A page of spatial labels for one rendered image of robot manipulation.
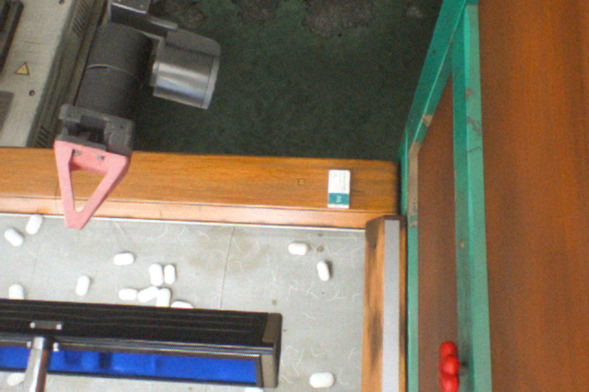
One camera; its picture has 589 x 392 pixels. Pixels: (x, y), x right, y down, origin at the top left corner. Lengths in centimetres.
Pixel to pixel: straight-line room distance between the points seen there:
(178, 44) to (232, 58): 137
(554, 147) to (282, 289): 71
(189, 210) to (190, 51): 46
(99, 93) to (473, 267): 37
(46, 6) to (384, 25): 102
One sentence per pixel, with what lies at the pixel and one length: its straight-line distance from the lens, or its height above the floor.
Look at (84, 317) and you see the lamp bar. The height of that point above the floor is 108.
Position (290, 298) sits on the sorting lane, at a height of 74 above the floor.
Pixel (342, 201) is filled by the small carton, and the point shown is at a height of 79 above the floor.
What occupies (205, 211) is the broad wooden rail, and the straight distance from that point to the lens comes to 105.
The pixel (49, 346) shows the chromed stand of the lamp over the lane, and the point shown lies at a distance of 69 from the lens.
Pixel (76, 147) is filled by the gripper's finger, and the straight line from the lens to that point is 60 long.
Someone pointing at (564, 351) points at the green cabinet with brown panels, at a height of 142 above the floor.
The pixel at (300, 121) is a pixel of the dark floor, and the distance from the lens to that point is 190.
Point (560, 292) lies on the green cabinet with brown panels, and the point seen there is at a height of 142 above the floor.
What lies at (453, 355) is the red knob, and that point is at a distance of 50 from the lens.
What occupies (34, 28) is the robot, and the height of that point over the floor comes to 47.
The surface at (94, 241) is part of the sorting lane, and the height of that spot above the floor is 74.
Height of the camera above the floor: 175
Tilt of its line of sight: 72 degrees down
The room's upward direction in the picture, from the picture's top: 11 degrees counter-clockwise
